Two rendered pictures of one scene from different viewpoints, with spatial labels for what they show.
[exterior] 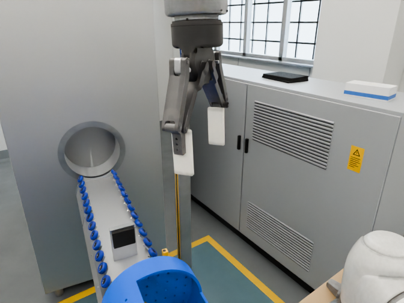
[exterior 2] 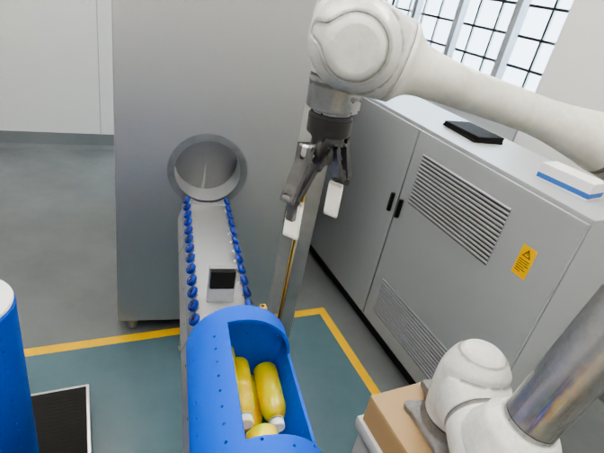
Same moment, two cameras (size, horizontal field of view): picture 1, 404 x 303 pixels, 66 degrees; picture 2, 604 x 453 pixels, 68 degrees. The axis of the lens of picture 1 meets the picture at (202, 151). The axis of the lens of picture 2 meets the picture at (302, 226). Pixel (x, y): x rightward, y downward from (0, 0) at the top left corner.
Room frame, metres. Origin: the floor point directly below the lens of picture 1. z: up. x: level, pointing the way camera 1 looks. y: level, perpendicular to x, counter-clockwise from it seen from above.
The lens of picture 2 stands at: (-0.27, -0.06, 2.03)
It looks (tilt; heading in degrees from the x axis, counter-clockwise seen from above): 28 degrees down; 6
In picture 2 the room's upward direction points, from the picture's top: 12 degrees clockwise
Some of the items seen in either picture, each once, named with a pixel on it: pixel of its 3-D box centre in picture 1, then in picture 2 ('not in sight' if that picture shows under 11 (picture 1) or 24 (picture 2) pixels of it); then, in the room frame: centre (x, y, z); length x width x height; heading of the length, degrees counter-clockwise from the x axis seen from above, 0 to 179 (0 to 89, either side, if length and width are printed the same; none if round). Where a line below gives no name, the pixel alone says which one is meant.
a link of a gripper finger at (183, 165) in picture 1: (183, 152); (293, 218); (0.41, 0.03, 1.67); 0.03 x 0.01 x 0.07; 67
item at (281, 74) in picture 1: (284, 76); (472, 131); (2.39, -0.63, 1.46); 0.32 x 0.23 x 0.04; 35
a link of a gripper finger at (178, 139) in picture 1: (175, 139); (288, 208); (0.40, 0.04, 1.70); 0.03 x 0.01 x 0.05; 157
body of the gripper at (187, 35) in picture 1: (198, 52); (326, 137); (0.48, 0.01, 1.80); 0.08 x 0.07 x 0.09; 157
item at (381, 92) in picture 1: (370, 90); (571, 180); (1.78, -0.97, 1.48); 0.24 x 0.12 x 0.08; 43
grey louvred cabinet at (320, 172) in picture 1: (263, 162); (417, 235); (2.45, -0.54, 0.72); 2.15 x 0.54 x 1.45; 35
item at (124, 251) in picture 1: (124, 242); (221, 285); (1.04, 0.32, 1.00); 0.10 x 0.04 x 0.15; 116
